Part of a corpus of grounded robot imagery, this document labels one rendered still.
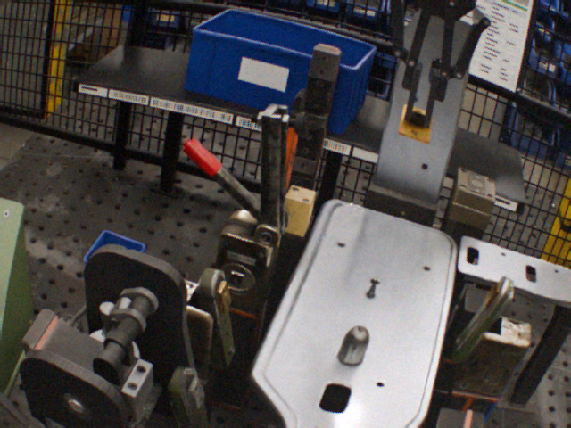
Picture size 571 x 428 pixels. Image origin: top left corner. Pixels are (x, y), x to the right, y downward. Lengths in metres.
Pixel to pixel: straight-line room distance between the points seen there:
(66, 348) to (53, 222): 0.93
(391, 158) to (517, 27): 0.43
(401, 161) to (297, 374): 0.45
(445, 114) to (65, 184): 0.90
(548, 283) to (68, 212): 1.02
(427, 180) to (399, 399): 0.45
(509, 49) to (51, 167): 1.11
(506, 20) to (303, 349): 0.77
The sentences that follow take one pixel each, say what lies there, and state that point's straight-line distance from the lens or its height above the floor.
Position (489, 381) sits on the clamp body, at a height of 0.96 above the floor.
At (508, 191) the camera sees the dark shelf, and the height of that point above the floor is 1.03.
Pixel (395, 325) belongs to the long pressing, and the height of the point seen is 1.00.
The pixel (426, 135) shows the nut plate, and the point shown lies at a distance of 0.81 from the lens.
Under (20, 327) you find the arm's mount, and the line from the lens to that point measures 1.18.
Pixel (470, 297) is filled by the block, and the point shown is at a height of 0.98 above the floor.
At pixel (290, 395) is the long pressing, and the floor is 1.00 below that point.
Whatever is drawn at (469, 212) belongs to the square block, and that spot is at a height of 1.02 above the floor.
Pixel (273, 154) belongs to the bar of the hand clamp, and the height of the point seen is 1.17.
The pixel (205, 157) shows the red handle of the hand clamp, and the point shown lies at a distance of 0.91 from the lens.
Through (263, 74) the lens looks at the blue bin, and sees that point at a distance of 1.24.
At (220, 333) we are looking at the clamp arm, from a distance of 0.80.
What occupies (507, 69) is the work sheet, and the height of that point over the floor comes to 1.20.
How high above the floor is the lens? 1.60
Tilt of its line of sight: 34 degrees down
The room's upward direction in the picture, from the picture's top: 11 degrees clockwise
